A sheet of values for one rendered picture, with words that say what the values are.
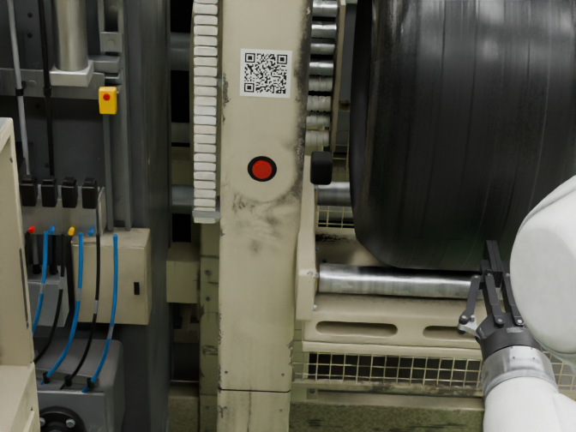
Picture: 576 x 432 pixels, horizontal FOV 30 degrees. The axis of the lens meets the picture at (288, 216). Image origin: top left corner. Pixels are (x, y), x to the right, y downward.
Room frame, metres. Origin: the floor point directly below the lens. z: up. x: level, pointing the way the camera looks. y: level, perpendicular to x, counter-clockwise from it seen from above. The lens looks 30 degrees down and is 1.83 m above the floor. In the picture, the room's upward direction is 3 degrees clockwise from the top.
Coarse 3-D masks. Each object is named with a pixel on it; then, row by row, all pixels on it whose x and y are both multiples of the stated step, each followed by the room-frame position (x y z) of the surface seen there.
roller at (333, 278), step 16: (320, 272) 1.42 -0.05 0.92; (336, 272) 1.42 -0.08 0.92; (352, 272) 1.42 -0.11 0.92; (368, 272) 1.42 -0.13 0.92; (384, 272) 1.42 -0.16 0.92; (400, 272) 1.42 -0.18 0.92; (416, 272) 1.43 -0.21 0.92; (432, 272) 1.43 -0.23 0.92; (448, 272) 1.43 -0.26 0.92; (464, 272) 1.43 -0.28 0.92; (320, 288) 1.41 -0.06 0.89; (336, 288) 1.41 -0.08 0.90; (352, 288) 1.41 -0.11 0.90; (368, 288) 1.41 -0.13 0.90; (384, 288) 1.41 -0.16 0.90; (400, 288) 1.41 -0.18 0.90; (416, 288) 1.41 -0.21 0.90; (432, 288) 1.41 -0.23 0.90; (448, 288) 1.41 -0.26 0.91; (464, 288) 1.41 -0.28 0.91; (496, 288) 1.41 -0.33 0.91
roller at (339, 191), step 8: (336, 184) 1.70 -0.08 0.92; (344, 184) 1.70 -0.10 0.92; (320, 192) 1.69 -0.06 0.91; (328, 192) 1.69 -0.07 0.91; (336, 192) 1.69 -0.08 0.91; (344, 192) 1.69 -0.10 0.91; (320, 200) 1.69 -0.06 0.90; (328, 200) 1.69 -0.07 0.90; (336, 200) 1.69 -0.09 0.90; (344, 200) 1.69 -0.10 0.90
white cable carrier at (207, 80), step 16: (208, 0) 1.49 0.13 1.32; (208, 16) 1.49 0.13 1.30; (208, 32) 1.49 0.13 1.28; (208, 48) 1.49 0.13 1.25; (208, 64) 1.49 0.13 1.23; (208, 80) 1.49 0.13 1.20; (208, 96) 1.50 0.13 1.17; (208, 112) 1.49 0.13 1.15; (208, 128) 1.49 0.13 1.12; (208, 144) 1.49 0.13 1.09; (208, 160) 1.49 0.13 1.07; (208, 176) 1.49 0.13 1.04; (208, 192) 1.49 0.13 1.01; (208, 208) 1.49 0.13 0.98
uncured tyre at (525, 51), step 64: (384, 0) 1.40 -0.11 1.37; (448, 0) 1.37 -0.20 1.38; (512, 0) 1.37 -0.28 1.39; (384, 64) 1.35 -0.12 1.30; (448, 64) 1.31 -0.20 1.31; (512, 64) 1.32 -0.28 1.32; (384, 128) 1.31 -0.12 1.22; (448, 128) 1.29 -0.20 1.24; (512, 128) 1.29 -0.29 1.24; (384, 192) 1.31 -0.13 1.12; (448, 192) 1.28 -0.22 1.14; (512, 192) 1.28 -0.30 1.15; (384, 256) 1.37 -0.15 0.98; (448, 256) 1.34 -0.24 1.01
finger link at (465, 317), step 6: (474, 276) 1.23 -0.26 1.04; (474, 282) 1.22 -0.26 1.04; (474, 288) 1.21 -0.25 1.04; (468, 294) 1.20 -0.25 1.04; (474, 294) 1.20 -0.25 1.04; (468, 300) 1.18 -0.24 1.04; (474, 300) 1.18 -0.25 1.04; (468, 306) 1.17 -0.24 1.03; (474, 306) 1.17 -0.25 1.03; (468, 312) 1.16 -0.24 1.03; (462, 318) 1.15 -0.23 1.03; (468, 318) 1.15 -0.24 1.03; (462, 324) 1.14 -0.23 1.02; (462, 330) 1.15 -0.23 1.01
